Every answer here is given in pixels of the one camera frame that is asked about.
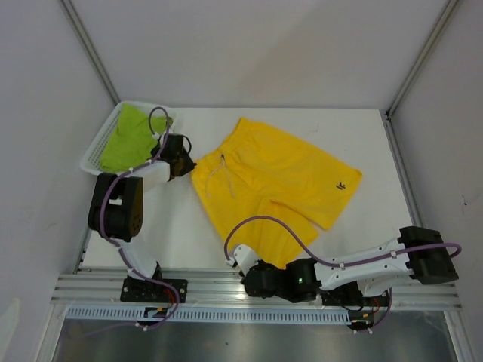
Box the yellow shorts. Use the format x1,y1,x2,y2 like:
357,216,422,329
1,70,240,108
191,118,362,268

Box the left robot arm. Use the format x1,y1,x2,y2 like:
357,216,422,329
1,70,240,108
88,133,196,305

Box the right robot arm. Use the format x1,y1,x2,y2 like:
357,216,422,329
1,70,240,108
233,226,459,305

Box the green shorts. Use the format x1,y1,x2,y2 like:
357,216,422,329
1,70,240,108
100,103,166,173

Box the white plastic basket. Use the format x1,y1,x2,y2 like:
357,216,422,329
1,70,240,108
80,101,191,182

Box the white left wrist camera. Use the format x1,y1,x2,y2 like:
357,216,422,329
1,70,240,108
152,131,169,146

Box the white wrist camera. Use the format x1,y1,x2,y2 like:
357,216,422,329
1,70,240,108
226,244,261,277
152,131,169,146

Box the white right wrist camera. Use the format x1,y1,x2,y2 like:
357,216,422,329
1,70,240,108
226,244,261,277

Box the aluminium mounting rail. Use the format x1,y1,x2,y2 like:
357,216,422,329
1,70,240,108
51,268,462,311

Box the left frame post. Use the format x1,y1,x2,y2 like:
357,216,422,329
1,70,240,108
58,0,121,105

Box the frame post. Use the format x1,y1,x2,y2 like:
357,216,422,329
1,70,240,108
58,0,121,105
384,0,463,118

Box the slotted cable duct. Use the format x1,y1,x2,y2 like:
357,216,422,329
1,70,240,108
66,305,351,325

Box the right frame post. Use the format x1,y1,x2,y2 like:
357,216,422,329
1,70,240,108
384,0,463,118

